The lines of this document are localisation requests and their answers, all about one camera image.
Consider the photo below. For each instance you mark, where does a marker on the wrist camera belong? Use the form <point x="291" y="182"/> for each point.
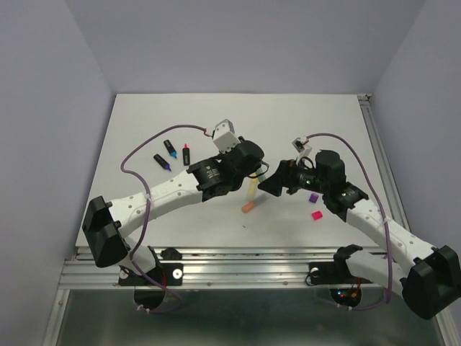
<point x="224" y="136"/>
<point x="302" y="147"/>

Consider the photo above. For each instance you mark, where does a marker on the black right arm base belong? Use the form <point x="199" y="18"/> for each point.
<point x="326" y="273"/>

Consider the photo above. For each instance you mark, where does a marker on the aluminium front rail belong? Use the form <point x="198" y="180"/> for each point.
<point x="208" y="268"/>

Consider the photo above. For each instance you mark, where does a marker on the black highlighter pink tip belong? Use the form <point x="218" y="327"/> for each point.
<point x="186" y="156"/>

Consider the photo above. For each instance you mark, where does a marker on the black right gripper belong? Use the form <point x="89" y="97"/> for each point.
<point x="283" y="176"/>

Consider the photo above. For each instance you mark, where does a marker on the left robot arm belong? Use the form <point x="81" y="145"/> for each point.
<point x="107" y="225"/>

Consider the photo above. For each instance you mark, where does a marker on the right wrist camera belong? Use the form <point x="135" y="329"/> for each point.
<point x="302" y="147"/>

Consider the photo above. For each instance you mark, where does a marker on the pastel yellow highlighter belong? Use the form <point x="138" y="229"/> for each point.
<point x="253" y="187"/>

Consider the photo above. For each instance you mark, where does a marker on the pastel green highlighter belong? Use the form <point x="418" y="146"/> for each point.
<point x="260" y="175"/>

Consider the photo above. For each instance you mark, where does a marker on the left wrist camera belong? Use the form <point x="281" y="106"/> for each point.
<point x="224" y="136"/>

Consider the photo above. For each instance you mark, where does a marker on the aluminium rail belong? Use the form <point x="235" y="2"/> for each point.
<point x="208" y="268"/>
<point x="386" y="175"/>

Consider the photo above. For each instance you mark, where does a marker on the black highlighter blue tip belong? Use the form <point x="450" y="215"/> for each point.
<point x="170" y="148"/>

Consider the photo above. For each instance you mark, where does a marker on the pink pen cap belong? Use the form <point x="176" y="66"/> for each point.
<point x="317" y="215"/>

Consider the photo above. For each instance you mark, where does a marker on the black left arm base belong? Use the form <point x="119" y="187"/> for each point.
<point x="169" y="270"/>

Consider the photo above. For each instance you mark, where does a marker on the purple pen cap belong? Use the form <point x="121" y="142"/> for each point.
<point x="313" y="198"/>

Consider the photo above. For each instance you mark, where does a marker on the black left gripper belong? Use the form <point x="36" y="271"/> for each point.
<point x="254" y="170"/>

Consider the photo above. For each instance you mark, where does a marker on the black highlighter purple tip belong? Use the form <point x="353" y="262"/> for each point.
<point x="162" y="162"/>

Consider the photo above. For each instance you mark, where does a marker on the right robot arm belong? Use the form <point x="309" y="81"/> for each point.
<point x="425" y="276"/>

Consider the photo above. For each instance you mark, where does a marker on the pastel orange highlighter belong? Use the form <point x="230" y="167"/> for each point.
<point x="251" y="205"/>

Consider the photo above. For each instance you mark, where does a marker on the aluminium right side rail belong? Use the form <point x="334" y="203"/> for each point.
<point x="386" y="175"/>

